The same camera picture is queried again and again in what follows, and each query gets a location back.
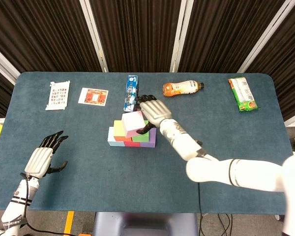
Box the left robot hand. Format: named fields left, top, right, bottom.
left=24, top=130, right=69, bottom=179

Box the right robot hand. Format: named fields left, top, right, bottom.
left=135, top=94, right=173, bottom=135

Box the pink cube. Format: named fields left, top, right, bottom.
left=121, top=110, right=146, bottom=138

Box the green cube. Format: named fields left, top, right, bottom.
left=132, top=120, right=150, bottom=143

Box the purple cube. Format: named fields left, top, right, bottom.
left=140, top=127, right=157, bottom=148

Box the orange yellow cube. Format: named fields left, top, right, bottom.
left=113, top=120, right=133, bottom=142

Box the light blue cube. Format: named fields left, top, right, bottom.
left=107, top=126, right=125, bottom=147

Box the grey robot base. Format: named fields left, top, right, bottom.
left=92, top=211, right=199, bottom=236

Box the blue biscuit box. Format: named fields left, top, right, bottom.
left=123, top=75, right=139, bottom=113

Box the orange drink bottle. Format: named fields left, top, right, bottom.
left=162, top=80, right=205, bottom=98

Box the red and white card packet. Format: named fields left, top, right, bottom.
left=78, top=87, right=109, bottom=107

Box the blue felt table cover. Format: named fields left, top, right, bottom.
left=0, top=71, right=295, bottom=214

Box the white sticker sheet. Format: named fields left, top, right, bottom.
left=45, top=80, right=71, bottom=111

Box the dark brown curtain panel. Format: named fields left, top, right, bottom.
left=177, top=0, right=285, bottom=73
left=0, top=64, right=15, bottom=119
left=89, top=0, right=183, bottom=73
left=0, top=0, right=104, bottom=73
left=245, top=0, right=295, bottom=121

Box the green snack bag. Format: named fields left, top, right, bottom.
left=227, top=77, right=261, bottom=113

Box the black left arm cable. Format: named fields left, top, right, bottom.
left=20, top=173, right=77, bottom=236

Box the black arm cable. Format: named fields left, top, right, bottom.
left=20, top=173, right=77, bottom=236
left=197, top=181, right=204, bottom=236

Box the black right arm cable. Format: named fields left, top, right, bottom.
left=197, top=181, right=204, bottom=236

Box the black floor cable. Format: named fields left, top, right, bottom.
left=204, top=213, right=234, bottom=236

